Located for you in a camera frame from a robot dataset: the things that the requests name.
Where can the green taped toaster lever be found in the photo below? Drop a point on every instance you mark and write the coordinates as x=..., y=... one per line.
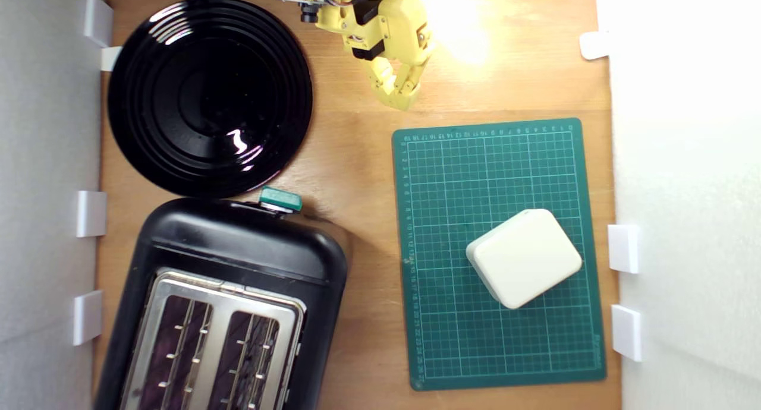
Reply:
x=280, y=199

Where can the black two-slot toaster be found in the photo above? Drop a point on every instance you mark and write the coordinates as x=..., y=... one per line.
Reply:
x=238, y=243

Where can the green cutting mat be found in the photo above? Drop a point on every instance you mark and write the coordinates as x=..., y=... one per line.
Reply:
x=452, y=190

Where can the black round plate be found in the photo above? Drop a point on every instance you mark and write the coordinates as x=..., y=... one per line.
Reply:
x=208, y=95

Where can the white block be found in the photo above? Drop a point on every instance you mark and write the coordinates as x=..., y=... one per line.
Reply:
x=526, y=258

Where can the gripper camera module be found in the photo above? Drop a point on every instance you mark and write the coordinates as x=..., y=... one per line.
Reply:
x=309, y=13

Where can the white wall clip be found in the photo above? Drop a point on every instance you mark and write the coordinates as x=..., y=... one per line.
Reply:
x=87, y=317
x=110, y=58
x=623, y=248
x=594, y=44
x=98, y=19
x=627, y=333
x=91, y=213

